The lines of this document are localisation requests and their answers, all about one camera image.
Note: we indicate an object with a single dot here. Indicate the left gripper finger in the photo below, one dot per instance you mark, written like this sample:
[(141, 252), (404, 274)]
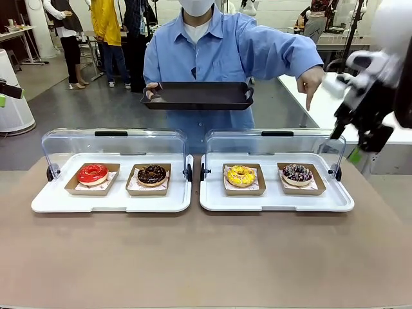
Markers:
[(11, 88), (2, 101)]

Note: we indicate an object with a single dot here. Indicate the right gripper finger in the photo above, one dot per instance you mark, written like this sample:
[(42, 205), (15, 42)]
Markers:
[(375, 141), (342, 122)]

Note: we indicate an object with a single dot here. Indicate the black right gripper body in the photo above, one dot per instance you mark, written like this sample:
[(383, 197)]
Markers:
[(373, 96)]

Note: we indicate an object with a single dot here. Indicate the person's left forearm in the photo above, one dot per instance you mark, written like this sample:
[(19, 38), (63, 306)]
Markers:
[(289, 54)]

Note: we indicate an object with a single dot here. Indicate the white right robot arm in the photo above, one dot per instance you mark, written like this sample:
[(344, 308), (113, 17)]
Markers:
[(394, 25)]

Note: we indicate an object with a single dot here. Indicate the person's right forearm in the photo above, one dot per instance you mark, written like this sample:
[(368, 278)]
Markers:
[(150, 69)]

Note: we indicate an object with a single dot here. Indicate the brown cardboard donut tray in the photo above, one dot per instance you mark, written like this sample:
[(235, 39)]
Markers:
[(135, 191), (318, 188), (72, 190), (260, 190)]

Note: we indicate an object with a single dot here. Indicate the chocolate donut with purple drizzle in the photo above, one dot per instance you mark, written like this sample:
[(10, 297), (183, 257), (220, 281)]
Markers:
[(291, 175)]

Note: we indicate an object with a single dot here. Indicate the seated person in background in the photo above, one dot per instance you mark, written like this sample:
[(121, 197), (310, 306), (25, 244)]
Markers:
[(313, 22)]

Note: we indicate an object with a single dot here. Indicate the red glazed donut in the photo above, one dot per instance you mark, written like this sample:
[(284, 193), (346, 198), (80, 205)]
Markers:
[(87, 176)]

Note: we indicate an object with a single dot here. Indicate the person in yellow jacket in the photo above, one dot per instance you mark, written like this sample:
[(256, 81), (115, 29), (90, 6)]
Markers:
[(104, 22)]

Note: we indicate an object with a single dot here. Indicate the yellow glazed sprinkle donut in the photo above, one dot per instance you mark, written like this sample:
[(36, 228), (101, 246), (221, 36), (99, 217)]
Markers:
[(233, 177)]

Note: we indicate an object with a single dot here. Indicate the person in dark clothes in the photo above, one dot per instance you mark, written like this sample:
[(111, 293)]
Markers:
[(136, 32)]

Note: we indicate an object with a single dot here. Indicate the person in blue shirt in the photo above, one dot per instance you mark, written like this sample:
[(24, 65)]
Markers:
[(209, 61)]

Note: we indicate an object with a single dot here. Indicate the chocolate donut with nut bits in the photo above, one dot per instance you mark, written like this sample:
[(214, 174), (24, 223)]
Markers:
[(145, 176)]

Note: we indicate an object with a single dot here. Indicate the person's left hand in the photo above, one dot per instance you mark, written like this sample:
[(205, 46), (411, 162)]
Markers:
[(313, 80)]

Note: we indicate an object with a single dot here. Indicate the person's right hand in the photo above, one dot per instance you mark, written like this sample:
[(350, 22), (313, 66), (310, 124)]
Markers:
[(151, 86)]

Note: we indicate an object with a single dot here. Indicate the white side table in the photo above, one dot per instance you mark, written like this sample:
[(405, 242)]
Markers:
[(322, 106)]

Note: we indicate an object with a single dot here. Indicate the white background work table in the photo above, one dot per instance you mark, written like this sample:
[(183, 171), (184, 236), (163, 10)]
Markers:
[(16, 33)]

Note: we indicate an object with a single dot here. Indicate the long background table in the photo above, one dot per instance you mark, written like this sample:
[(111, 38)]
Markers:
[(341, 40)]

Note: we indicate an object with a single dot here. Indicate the white round pillar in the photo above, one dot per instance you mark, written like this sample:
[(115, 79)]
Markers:
[(38, 29)]

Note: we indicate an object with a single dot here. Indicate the white printed paper liner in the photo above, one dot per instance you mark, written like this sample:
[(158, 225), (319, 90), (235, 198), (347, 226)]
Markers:
[(132, 186), (313, 184), (256, 186), (111, 180)]

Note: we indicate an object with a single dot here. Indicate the clear plastic tray lid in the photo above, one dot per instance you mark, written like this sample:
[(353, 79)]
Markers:
[(277, 143), (112, 143)]

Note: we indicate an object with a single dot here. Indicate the black tripod stand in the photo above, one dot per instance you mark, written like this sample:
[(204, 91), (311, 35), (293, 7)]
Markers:
[(352, 29)]

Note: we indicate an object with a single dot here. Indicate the black lid hinge knob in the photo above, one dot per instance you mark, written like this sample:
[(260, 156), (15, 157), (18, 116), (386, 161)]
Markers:
[(202, 172), (190, 173), (49, 173)]

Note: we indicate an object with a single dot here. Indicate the grey background desk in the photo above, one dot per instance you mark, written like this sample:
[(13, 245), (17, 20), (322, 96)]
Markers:
[(93, 48)]

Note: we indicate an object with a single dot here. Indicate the white display tray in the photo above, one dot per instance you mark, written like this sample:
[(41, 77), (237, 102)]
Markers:
[(273, 202), (119, 202)]

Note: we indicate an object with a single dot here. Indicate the white face mask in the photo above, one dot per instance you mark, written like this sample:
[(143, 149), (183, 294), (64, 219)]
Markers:
[(197, 5)]

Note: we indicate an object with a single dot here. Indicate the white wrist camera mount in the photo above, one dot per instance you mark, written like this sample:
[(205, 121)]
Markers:
[(365, 61)]

